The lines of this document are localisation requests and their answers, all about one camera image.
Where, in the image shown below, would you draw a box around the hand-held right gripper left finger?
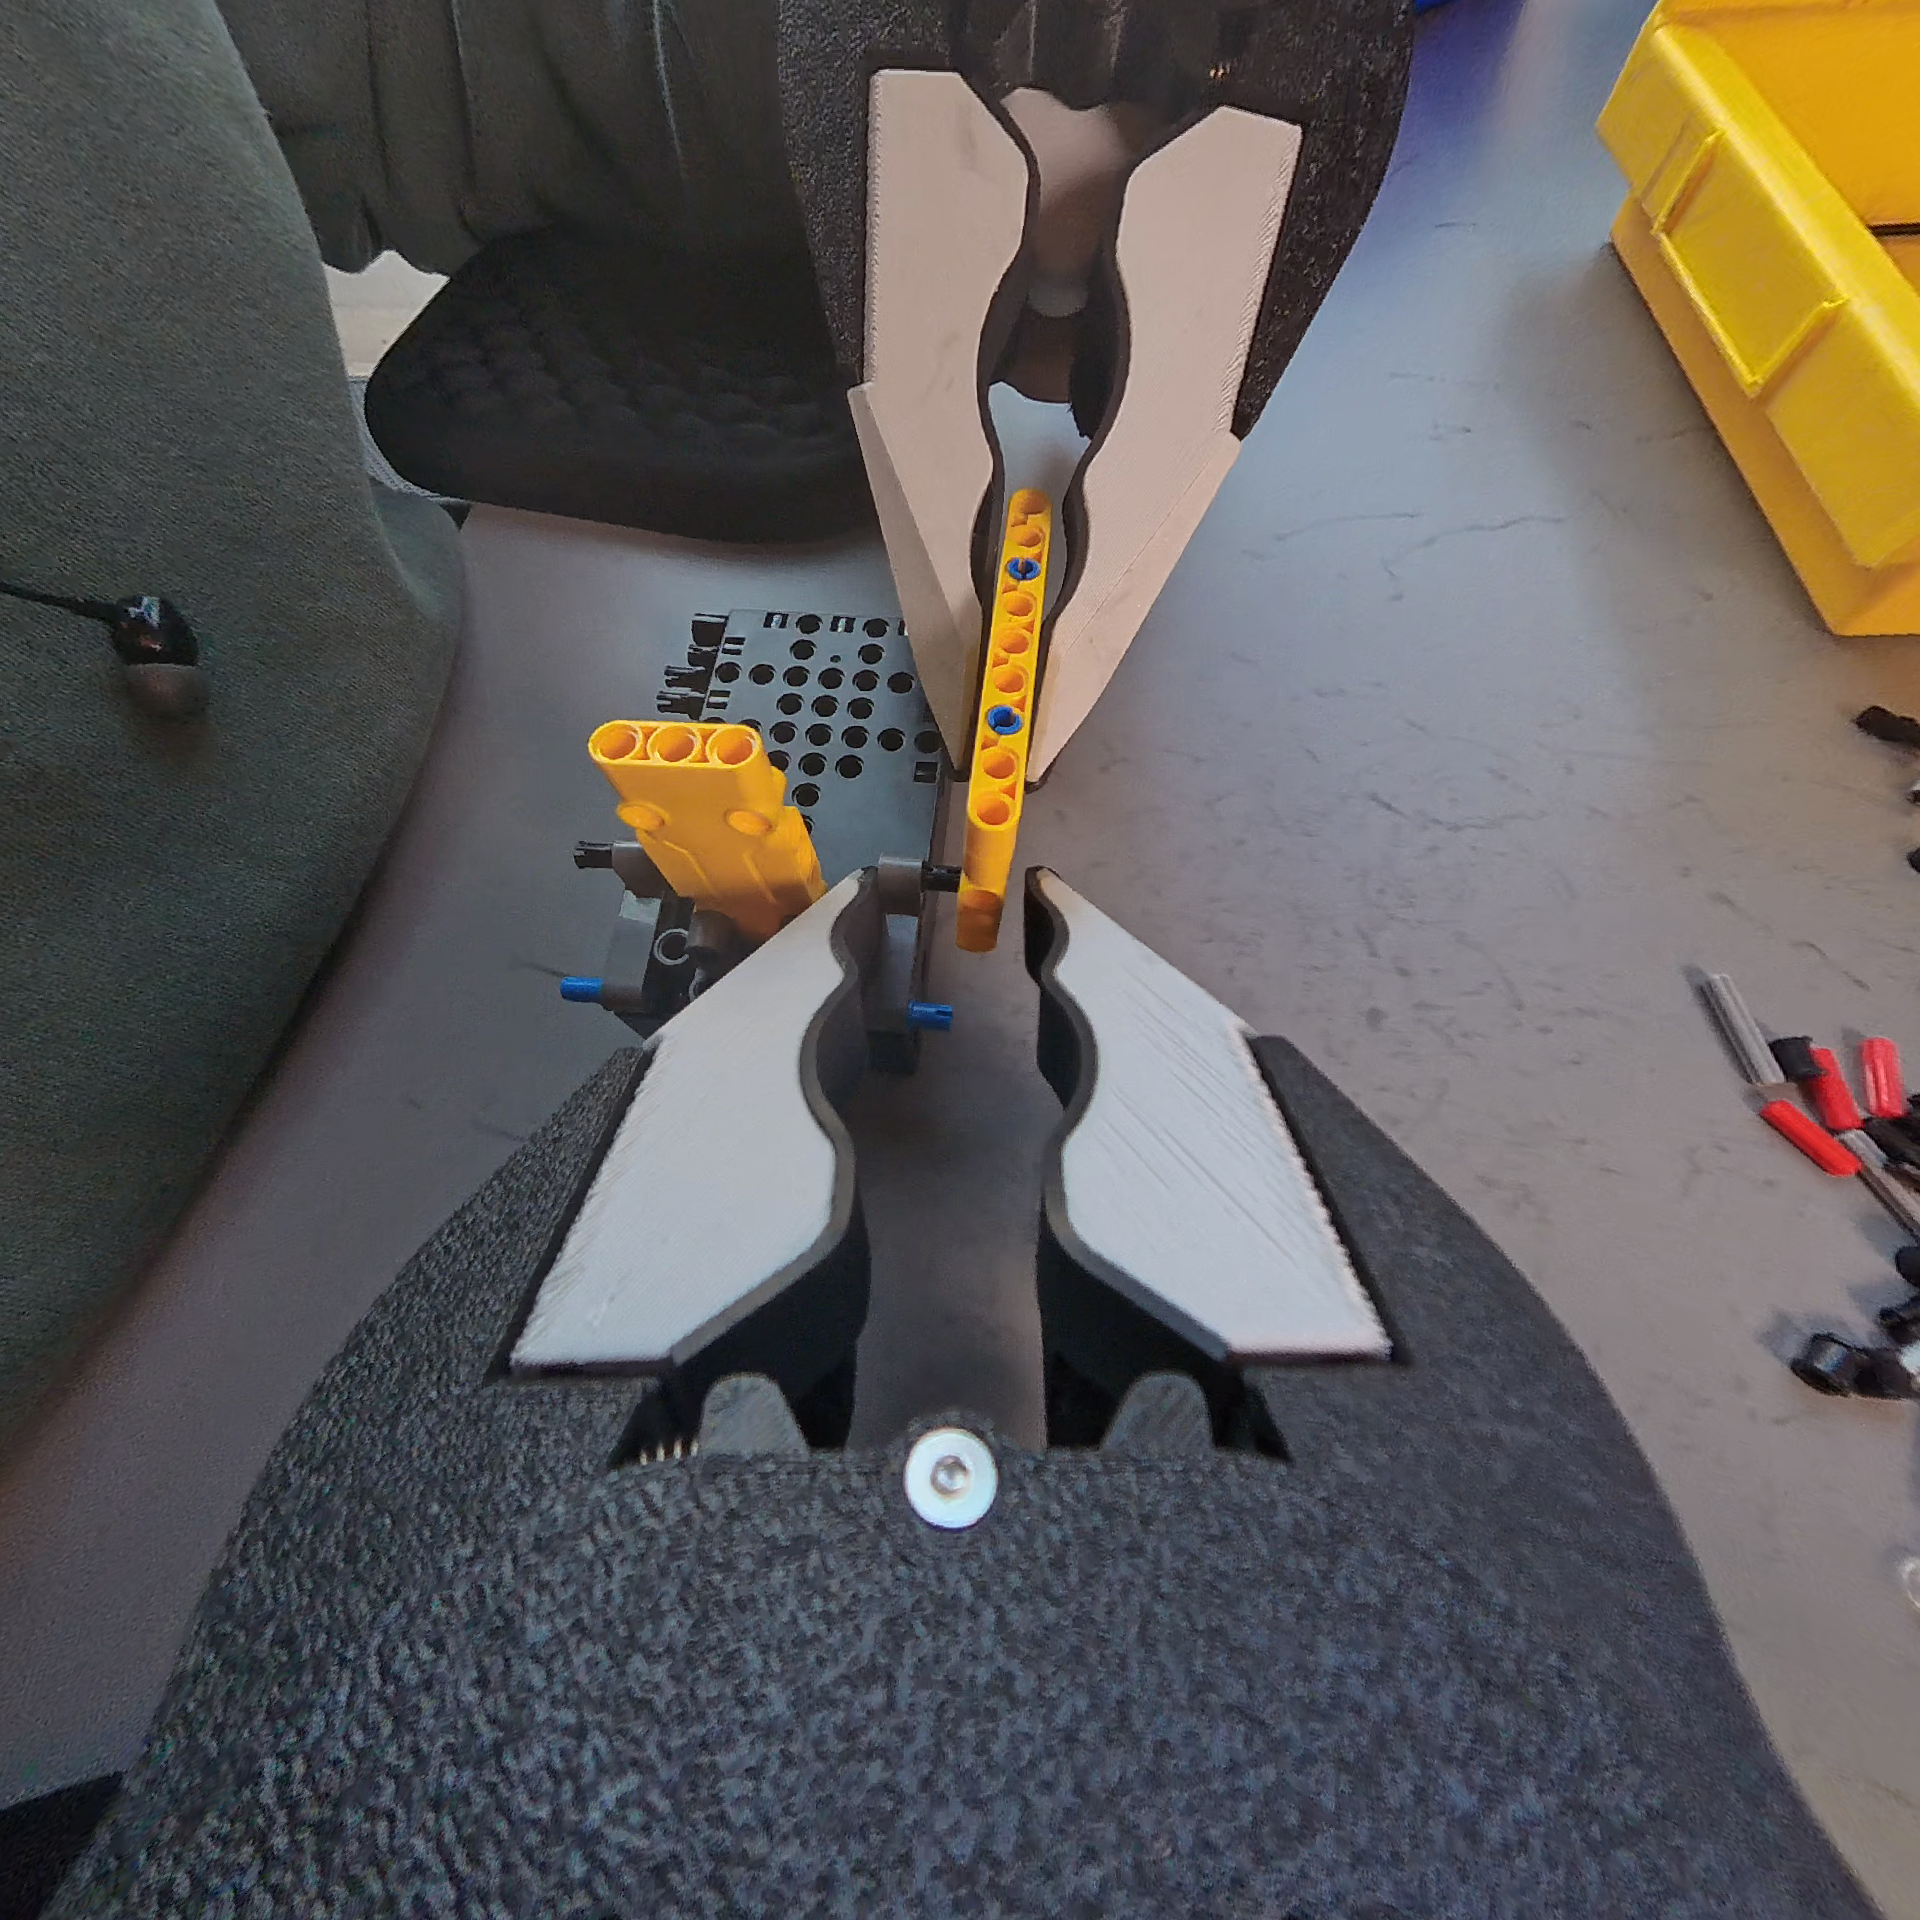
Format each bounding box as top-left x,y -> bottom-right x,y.
510,866 -> 879,1455

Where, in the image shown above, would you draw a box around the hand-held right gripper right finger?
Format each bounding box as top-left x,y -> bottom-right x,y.
1024,871 -> 1394,1455

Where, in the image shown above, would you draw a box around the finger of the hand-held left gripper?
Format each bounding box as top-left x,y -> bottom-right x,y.
1030,106 -> 1307,786
847,70 -> 1042,780

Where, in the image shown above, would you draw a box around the yellow panel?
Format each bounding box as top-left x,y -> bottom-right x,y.
585,721 -> 829,935

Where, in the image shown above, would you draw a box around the black lego base block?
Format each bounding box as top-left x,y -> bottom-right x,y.
559,608 -> 963,1076

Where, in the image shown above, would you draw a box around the yellow lego beam with pins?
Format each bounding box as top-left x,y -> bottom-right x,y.
955,487 -> 1055,956

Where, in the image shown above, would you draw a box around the pile of small lego parts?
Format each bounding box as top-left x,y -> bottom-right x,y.
1691,703 -> 1920,1403

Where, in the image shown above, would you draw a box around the person's black pants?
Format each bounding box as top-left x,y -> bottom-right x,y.
362,225 -> 874,545

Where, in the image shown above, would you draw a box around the yellow storage bin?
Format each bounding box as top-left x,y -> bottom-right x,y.
1592,0 -> 1920,640

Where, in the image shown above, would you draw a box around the black earphone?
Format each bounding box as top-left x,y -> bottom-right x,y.
0,584 -> 208,719

